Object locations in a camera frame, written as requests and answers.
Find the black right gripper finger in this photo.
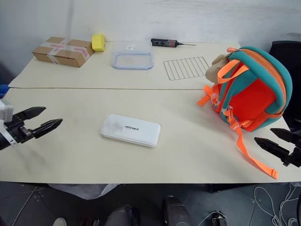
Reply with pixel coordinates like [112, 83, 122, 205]
[270, 128, 301, 148]
[254, 137, 295, 163]

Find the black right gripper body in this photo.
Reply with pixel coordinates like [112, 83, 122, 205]
[282, 146, 301, 168]

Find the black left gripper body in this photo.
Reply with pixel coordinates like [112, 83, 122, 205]
[3, 115, 36, 145]

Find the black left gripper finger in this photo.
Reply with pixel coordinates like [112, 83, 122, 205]
[13, 106, 47, 122]
[32, 118, 63, 139]

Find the orange and teal backpack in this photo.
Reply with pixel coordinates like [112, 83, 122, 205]
[197, 45, 293, 180]

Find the white rectangular case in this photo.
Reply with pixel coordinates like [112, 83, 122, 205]
[101, 113, 161, 148]

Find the blue plastic bin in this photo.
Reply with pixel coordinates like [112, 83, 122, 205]
[0, 84, 11, 99]

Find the taped brown cardboard box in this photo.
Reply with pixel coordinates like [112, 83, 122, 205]
[32, 36, 95, 68]

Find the white plastic bag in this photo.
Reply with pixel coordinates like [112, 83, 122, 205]
[48, 183, 119, 201]

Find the black office chair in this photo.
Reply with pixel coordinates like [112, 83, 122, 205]
[269, 32, 301, 133]

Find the white shoe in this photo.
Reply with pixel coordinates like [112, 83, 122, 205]
[52, 217, 68, 226]

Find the brown plush toy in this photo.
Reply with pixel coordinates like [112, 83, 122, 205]
[205, 54, 230, 83]

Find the yellow sponge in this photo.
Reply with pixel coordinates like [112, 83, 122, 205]
[91, 33, 105, 52]

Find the clear plastic container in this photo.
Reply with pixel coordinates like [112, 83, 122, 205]
[111, 40, 155, 71]

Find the dark rounded shape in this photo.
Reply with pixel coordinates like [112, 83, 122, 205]
[161, 195, 193, 226]
[104, 204, 142, 226]

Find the black power strip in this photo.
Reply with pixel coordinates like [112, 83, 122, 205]
[150, 38, 197, 48]

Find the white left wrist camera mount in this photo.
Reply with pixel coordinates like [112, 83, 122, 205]
[0, 99, 15, 123]

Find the white cable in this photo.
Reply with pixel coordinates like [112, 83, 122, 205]
[253, 182, 301, 226]

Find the black box with white cable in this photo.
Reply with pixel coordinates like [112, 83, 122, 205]
[197, 210, 228, 226]

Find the metal wire rack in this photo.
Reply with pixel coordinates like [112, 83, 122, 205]
[163, 56, 211, 81]

